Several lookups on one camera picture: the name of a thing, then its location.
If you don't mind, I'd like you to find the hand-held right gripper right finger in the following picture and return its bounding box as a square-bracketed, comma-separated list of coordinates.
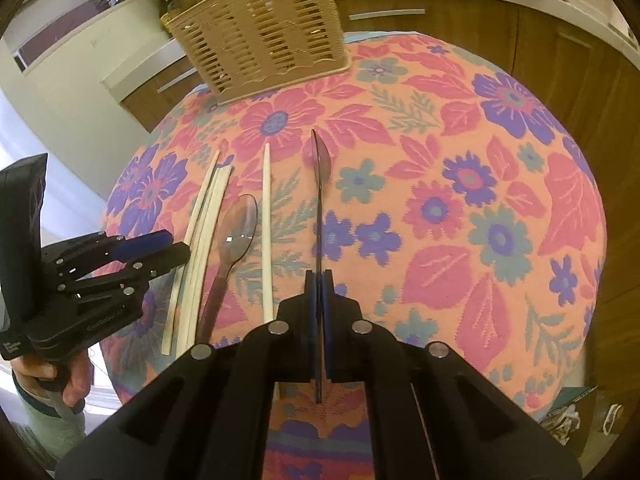
[322, 269, 583, 480]

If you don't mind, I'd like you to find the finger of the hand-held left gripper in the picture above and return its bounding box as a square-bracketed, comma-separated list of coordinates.
[102, 230, 174, 263]
[117, 242, 192, 283]

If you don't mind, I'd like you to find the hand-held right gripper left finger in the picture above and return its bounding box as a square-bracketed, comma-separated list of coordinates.
[55, 269, 321, 480]

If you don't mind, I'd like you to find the pale wooden chopstick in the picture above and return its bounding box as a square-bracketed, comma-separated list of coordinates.
[186, 165, 234, 356]
[262, 143, 280, 402]
[176, 167, 226, 356]
[161, 150, 221, 357]

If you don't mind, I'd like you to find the dark plastic spoon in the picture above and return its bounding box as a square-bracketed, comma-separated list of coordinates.
[310, 129, 332, 406]

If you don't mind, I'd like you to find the beige plastic utensil basket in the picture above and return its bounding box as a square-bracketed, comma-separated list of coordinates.
[160, 0, 352, 106]

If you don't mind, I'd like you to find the person's left forearm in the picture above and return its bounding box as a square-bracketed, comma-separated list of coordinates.
[15, 385, 88, 461]

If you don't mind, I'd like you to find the person's left hand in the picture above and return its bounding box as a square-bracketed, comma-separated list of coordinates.
[11, 350, 96, 413]

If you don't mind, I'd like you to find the clear plastic spoon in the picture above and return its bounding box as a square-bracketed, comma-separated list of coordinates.
[194, 193, 259, 348]

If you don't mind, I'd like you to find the floral tablecloth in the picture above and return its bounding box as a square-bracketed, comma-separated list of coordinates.
[102, 30, 608, 480]

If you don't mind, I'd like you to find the teal printed bag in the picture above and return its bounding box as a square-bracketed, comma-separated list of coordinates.
[542, 385, 628, 448]

